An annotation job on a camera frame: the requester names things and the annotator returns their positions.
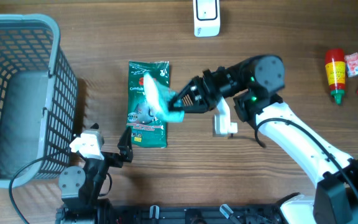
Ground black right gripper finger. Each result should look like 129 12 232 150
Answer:
168 95 212 113
175 77 204 103

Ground green 3M gloves packet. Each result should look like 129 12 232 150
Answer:
126 61 170 147

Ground white teal wet wipes pack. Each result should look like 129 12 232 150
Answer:
144 73 185 123

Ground red sauce bottle green cap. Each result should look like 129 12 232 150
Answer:
325 49 346 105

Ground orange Kleenex tissue pack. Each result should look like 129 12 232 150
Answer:
344 52 358 78

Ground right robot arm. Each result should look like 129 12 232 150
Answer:
168 55 358 223

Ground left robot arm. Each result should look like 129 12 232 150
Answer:
58 123 133 211

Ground white barcode scanner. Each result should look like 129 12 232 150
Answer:
193 0 221 37

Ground grey plastic shopping basket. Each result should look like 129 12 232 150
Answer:
0 14 78 189

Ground black left camera cable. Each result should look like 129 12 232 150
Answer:
8 152 74 224

